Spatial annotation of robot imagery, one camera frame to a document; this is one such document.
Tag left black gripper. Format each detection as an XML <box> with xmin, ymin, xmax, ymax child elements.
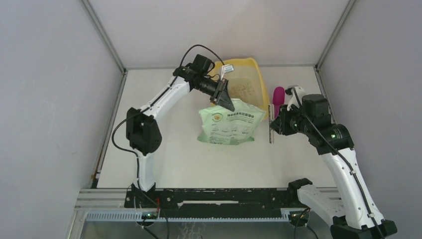
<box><xmin>195</xmin><ymin>76</ymin><xmax>235</xmax><ymax>113</ymax></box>

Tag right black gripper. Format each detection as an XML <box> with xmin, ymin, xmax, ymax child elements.
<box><xmin>270</xmin><ymin>103</ymin><xmax>313</xmax><ymax>136</ymax></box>

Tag green cat litter bag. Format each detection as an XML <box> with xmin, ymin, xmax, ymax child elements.
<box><xmin>197</xmin><ymin>99</ymin><xmax>266</xmax><ymax>145</ymax></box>

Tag pink plastic litter scoop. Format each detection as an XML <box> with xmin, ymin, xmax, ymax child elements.
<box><xmin>272</xmin><ymin>86</ymin><xmax>285</xmax><ymax>118</ymax></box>

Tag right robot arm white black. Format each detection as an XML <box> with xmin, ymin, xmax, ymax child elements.
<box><xmin>270</xmin><ymin>92</ymin><xmax>398</xmax><ymax>239</ymax></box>

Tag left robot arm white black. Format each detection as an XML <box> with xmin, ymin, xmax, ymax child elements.
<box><xmin>126</xmin><ymin>54</ymin><xmax>235</xmax><ymax>208</ymax></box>

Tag scattered clean litter grains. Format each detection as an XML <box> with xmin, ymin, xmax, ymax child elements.
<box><xmin>228</xmin><ymin>78</ymin><xmax>259</xmax><ymax>104</ymax></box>

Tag yellow plastic litter box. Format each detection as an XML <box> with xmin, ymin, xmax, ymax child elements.
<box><xmin>224</xmin><ymin>57</ymin><xmax>270</xmax><ymax>121</ymax></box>

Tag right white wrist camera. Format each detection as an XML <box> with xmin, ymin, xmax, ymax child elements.
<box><xmin>285</xmin><ymin>85</ymin><xmax>307</xmax><ymax>112</ymax></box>

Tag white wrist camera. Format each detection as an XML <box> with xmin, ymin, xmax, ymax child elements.
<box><xmin>285</xmin><ymin>85</ymin><xmax>307</xmax><ymax>112</ymax></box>
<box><xmin>220</xmin><ymin>64</ymin><xmax>234</xmax><ymax>80</ymax></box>

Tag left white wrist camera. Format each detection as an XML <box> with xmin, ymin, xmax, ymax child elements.
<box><xmin>220</xmin><ymin>64</ymin><xmax>234</xmax><ymax>80</ymax></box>

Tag right black camera cable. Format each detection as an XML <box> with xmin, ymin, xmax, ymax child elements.
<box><xmin>290</xmin><ymin>87</ymin><xmax>386</xmax><ymax>239</ymax></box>

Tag black camera cable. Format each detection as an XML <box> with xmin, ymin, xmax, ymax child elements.
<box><xmin>290</xmin><ymin>87</ymin><xmax>386</xmax><ymax>239</ymax></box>
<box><xmin>111</xmin><ymin>44</ymin><xmax>225</xmax><ymax>239</ymax></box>

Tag white slotted cable duct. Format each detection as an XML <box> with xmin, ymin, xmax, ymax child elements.
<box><xmin>85</xmin><ymin>211</ymin><xmax>291</xmax><ymax>222</ymax></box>

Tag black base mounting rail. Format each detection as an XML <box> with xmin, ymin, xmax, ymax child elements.
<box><xmin>124</xmin><ymin>187</ymin><xmax>306</xmax><ymax>219</ymax></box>

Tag left black camera cable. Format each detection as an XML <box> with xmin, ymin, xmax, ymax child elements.
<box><xmin>111</xmin><ymin>44</ymin><xmax>225</xmax><ymax>239</ymax></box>

